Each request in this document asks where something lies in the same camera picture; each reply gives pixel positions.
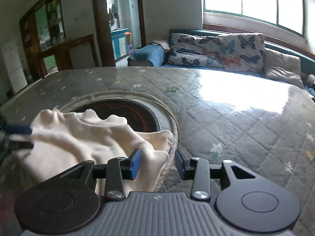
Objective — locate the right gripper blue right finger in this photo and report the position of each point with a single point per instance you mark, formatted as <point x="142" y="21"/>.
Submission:
<point x="199" y="171"/>

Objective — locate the blue white small cabinet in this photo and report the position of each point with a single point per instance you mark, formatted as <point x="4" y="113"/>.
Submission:
<point x="119" y="42"/>

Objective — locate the window with green frame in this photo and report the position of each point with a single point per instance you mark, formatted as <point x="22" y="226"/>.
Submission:
<point x="285" y="14"/>

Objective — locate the round black induction cooktop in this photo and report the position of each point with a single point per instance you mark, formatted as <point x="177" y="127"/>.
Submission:
<point x="140" y="117"/>

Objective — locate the butterfly print pillow upright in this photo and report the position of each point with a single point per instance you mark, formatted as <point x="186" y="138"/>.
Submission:
<point x="243" y="52"/>

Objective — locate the grey quilted star table cover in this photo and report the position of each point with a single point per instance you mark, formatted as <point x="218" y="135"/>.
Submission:
<point x="261" y="124"/>

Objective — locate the dark wooden console table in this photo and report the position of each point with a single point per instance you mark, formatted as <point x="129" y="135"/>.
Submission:
<point x="62" y="55"/>

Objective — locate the dark wooden display shelf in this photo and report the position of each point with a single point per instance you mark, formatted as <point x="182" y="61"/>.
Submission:
<point x="42" y="28"/>

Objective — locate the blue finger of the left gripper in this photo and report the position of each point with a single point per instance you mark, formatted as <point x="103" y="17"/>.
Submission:
<point x="17" y="145"/>
<point x="17" y="129"/>

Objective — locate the butterfly print pillow flat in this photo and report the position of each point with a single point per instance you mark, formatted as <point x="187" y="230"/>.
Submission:
<point x="195" y="51"/>

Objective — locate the cream beige sweater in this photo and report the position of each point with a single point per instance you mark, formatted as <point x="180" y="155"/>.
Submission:
<point x="62" y="140"/>

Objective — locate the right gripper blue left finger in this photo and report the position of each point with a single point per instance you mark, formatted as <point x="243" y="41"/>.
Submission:
<point x="116" y="171"/>

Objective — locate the beige plain cushion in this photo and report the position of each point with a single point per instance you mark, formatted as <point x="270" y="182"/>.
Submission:
<point x="283" y="67"/>

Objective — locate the white refrigerator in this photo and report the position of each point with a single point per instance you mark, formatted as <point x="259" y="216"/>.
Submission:
<point x="14" y="67"/>

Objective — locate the teal corner sofa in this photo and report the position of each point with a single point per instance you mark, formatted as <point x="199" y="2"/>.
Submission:
<point x="156" y="55"/>

